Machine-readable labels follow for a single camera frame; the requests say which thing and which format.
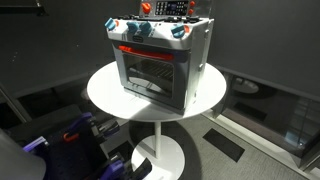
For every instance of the orange round stove button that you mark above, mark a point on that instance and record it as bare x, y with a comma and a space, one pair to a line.
192, 3
190, 11

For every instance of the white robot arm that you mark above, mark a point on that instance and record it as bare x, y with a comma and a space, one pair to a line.
16, 160

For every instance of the grey toy stove oven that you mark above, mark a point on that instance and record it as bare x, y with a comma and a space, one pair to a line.
196, 66

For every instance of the blue stove knob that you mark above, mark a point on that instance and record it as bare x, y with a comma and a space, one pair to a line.
109, 23
132, 26
178, 31
145, 27

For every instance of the purple black bar clamp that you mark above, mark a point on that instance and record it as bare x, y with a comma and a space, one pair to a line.
83, 120
115, 166
35, 143

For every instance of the large black floor panel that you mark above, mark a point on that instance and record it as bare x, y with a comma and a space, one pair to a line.
223, 145

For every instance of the orange panel knob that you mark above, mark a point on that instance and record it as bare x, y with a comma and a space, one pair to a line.
146, 7

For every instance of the glass partition panel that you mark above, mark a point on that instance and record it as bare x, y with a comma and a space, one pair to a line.
266, 106

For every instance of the black robot mounting stand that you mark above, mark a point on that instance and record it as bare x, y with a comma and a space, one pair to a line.
66, 156

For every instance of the grey diagonal metal bar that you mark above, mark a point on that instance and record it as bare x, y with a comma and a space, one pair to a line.
13, 105

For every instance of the white round pedestal table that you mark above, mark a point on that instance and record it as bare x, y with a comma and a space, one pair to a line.
106, 93

